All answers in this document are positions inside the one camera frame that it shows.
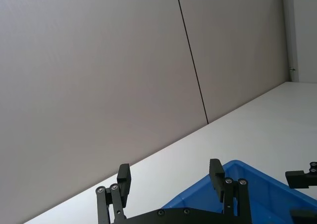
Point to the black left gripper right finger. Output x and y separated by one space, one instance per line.
216 177

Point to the white door frame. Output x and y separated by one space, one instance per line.
288 35

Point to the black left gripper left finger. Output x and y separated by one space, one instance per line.
123 184

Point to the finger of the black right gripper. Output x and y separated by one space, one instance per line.
297 179
305 216

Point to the blue plastic bin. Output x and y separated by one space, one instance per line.
267 196

